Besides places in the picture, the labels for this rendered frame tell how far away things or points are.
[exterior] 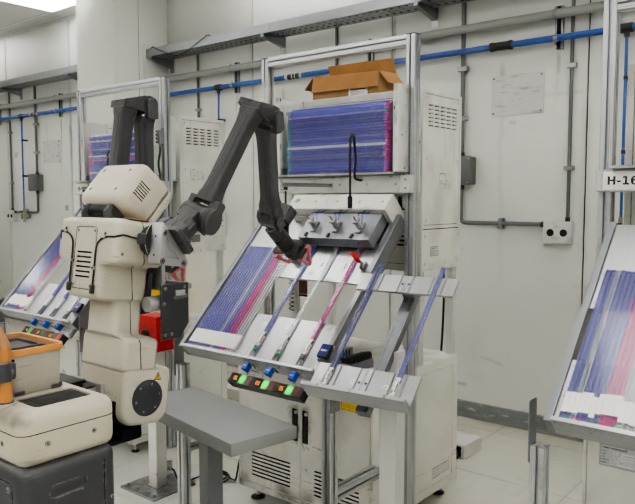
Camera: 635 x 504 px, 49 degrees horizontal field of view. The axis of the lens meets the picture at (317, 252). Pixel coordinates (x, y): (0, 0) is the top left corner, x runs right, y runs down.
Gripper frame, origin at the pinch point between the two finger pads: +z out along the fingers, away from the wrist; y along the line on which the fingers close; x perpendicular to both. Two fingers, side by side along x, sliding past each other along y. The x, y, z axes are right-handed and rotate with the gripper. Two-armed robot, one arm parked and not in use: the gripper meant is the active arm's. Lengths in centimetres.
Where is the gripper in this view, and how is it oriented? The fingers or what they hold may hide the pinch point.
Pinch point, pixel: (299, 262)
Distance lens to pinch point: 250.5
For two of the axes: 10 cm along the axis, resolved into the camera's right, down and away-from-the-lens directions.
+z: 4.6, 6.3, 6.3
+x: -4.3, 7.8, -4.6
